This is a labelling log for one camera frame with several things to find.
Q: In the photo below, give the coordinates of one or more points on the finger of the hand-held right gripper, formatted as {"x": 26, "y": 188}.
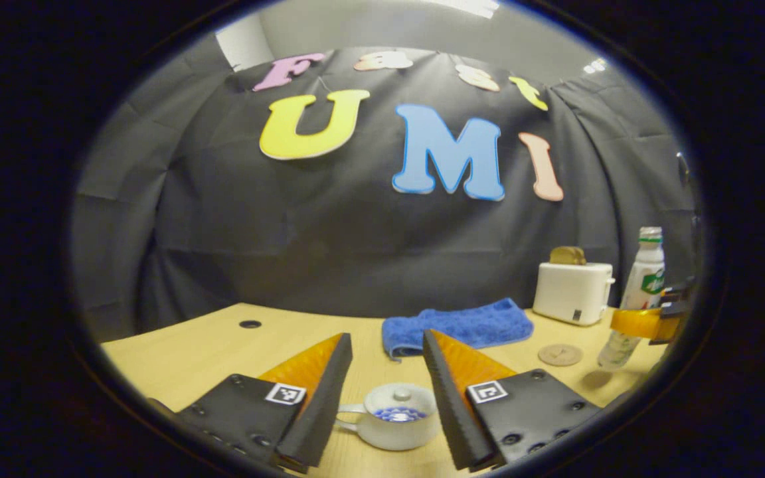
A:
{"x": 641, "y": 323}
{"x": 681, "y": 292}

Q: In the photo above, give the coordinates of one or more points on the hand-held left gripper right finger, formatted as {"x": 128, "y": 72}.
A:
{"x": 449, "y": 411}

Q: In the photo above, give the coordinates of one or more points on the white toaster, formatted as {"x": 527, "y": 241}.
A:
{"x": 572, "y": 292}

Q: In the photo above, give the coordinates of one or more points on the small ceiling light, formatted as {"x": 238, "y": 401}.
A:
{"x": 595, "y": 66}

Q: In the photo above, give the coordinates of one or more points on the white green-label water bottle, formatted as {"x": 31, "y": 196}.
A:
{"x": 645, "y": 272}

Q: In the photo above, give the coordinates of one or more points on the black backdrop cloth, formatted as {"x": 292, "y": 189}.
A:
{"x": 289, "y": 226}

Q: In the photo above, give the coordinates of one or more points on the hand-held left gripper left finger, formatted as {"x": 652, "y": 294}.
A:
{"x": 319, "y": 411}

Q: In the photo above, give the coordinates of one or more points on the white ceramic teacup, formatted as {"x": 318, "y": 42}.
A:
{"x": 396, "y": 435}

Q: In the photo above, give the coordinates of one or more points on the long ceiling light panel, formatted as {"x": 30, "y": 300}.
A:
{"x": 469, "y": 6}

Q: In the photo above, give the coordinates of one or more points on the black table grommet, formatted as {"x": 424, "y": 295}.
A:
{"x": 250, "y": 324}

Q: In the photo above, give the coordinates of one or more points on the blue towel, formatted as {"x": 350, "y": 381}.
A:
{"x": 462, "y": 325}

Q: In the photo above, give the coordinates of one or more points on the round wooden coaster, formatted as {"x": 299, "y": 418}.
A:
{"x": 560, "y": 354}

